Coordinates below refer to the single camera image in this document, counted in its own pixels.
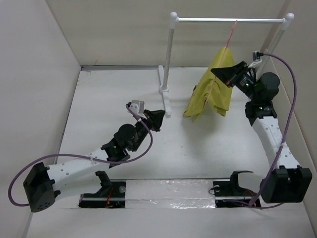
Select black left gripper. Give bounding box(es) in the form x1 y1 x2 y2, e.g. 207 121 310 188
130 109 164 152

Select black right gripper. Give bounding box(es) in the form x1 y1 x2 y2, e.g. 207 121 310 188
211 60 259 101

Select yellow trousers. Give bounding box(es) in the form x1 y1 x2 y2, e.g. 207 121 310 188
183 47 234 119

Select pink wire hanger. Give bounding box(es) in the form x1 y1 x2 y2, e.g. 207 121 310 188
205 20 237 105

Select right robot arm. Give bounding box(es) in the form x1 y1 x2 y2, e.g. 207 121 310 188
211 61 313 203

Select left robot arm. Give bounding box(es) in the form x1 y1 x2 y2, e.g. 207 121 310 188
23 110 165 213

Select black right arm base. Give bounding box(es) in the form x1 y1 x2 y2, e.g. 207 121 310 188
209 170 263 208

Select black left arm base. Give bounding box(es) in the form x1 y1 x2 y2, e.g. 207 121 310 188
78 171 126 209

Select white clothes rack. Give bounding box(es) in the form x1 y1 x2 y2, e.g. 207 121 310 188
158 12 295 118

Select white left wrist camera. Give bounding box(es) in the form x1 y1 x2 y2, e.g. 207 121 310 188
128 100 145 117

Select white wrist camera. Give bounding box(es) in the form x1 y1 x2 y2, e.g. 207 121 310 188
248 51 264 68
128 100 145 117

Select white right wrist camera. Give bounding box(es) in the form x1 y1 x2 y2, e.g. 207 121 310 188
248 51 264 68

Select aluminium frame rail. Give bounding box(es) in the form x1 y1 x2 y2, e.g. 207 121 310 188
81 64 256 71

